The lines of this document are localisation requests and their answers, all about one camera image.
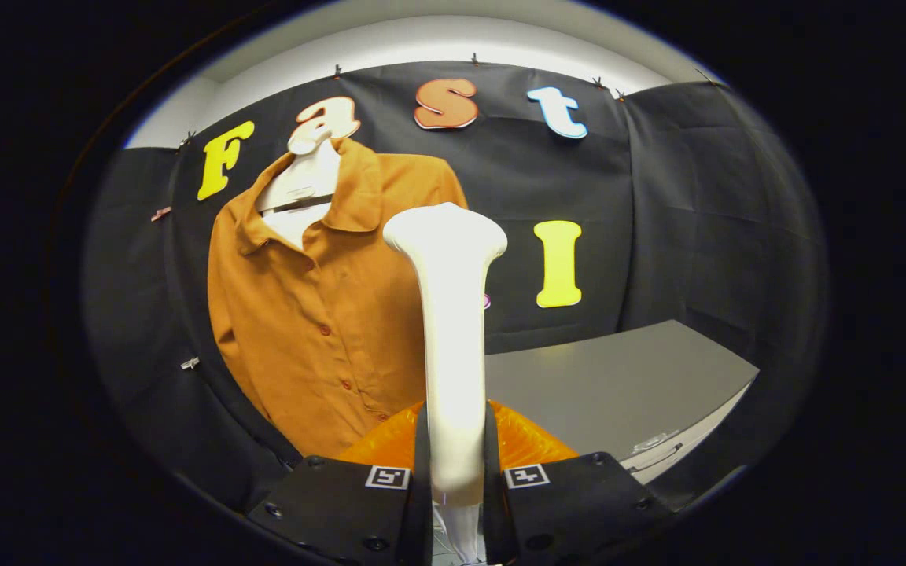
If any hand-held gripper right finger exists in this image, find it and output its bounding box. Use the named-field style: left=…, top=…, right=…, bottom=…
left=483, top=399, right=674, bottom=566

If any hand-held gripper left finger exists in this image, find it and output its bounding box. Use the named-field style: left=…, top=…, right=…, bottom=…
left=247, top=399, right=433, bottom=566

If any white garment steamer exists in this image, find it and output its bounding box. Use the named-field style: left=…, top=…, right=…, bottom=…
left=382, top=202, right=509, bottom=565

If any orange button-up shirt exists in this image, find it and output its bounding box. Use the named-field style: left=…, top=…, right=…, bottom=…
left=207, top=138, right=470, bottom=459

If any grey cabinet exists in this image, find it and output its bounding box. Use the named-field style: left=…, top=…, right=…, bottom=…
left=484, top=318, right=761, bottom=485

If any white mannequin torso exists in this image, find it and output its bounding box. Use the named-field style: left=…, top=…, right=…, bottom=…
left=255, top=126, right=342, bottom=251

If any black backdrop cloth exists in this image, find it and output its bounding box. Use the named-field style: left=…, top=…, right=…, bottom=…
left=82, top=61, right=830, bottom=512

